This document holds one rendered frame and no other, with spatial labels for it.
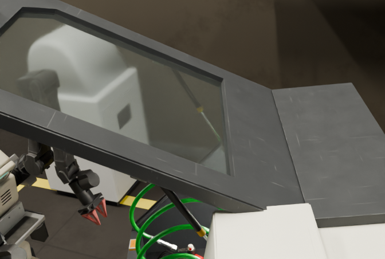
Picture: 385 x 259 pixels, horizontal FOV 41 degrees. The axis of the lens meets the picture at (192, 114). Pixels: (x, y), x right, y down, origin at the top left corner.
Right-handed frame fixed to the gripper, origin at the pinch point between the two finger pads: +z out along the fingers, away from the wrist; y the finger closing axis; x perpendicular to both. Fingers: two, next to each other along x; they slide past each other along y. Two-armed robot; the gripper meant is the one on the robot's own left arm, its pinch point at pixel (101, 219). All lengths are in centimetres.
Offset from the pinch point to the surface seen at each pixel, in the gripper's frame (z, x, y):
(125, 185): 42, 109, 124
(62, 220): 38, 146, 89
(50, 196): 26, 169, 110
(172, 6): -50, 38, 192
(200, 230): -12, -81, -44
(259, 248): -11, -101, -53
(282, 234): -10, -103, -48
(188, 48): -17, 45, 192
